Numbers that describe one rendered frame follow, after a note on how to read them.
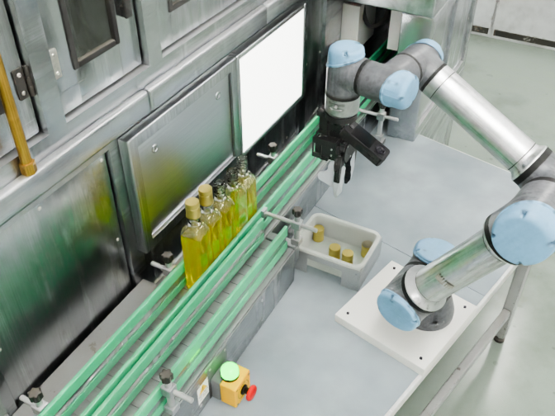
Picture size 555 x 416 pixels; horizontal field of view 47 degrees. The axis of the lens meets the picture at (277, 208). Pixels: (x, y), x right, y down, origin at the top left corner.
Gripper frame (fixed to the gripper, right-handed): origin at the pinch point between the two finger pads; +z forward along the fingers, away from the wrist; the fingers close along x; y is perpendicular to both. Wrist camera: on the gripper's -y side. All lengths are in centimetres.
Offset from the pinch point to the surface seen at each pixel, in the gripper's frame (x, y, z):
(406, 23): -90, 16, -3
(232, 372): 38, 10, 33
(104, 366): 54, 33, 27
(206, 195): 15.4, 29.0, 2.8
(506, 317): -74, -43, 98
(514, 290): -78, -43, 87
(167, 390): 55, 14, 21
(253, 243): 2.7, 24.0, 26.5
